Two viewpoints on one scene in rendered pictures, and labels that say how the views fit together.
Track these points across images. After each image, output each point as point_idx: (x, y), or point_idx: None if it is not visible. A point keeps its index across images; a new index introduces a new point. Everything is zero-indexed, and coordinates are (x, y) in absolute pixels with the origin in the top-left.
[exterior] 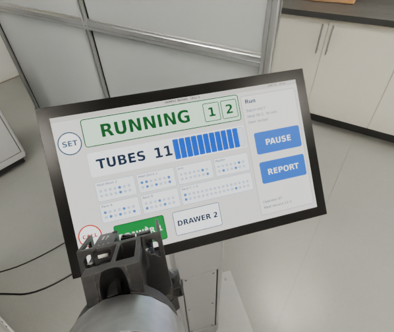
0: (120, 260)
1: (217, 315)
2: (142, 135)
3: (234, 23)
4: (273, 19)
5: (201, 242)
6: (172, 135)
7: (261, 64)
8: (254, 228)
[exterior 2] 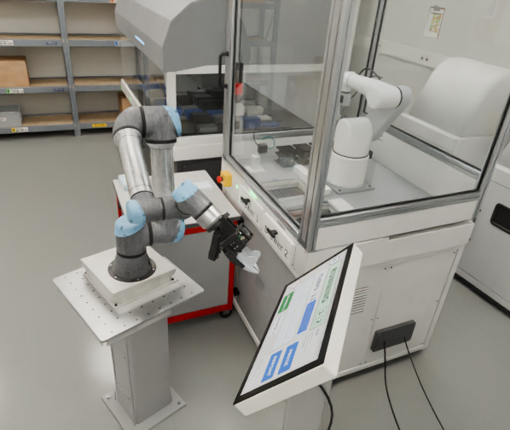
0: (227, 217)
1: None
2: (324, 285)
3: None
4: None
5: (266, 330)
6: (318, 298)
7: None
8: (254, 357)
